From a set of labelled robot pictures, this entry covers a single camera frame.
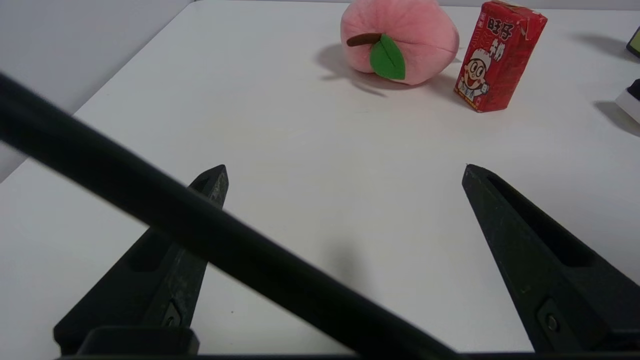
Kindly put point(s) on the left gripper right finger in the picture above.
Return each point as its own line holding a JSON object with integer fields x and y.
{"x": 550, "y": 270}

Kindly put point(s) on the pink plush peach toy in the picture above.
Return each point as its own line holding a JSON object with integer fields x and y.
{"x": 415, "y": 37}

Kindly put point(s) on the black whiteboard eraser white base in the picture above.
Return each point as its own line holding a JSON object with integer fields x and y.
{"x": 631, "y": 100}

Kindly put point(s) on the red milk drink carton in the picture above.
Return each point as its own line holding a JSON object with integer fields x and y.
{"x": 495, "y": 60}

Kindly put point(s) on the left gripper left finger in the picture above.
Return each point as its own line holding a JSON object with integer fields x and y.
{"x": 165, "y": 280}

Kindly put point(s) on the black pump dispenser bottle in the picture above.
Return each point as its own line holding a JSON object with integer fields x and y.
{"x": 635, "y": 44}

